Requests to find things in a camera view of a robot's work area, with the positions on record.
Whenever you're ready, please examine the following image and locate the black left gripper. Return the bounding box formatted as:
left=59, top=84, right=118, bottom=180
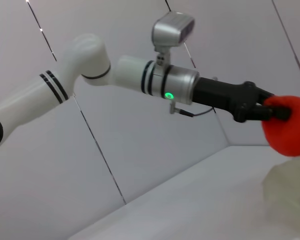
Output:
left=192, top=76, right=291, bottom=123

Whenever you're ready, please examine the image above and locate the red-orange plush orange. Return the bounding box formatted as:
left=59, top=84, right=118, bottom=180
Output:
left=261, top=94, right=300, bottom=158

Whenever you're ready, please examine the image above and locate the pale green glass fruit plate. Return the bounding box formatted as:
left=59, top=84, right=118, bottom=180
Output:
left=261, top=153, right=300, bottom=227

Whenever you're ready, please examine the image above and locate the left gripper cable with plugs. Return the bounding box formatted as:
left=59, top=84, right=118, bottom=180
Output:
left=168, top=76, right=218, bottom=119

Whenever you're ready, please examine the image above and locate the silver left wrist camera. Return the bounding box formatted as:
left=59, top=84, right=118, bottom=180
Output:
left=151, top=11, right=196, bottom=67

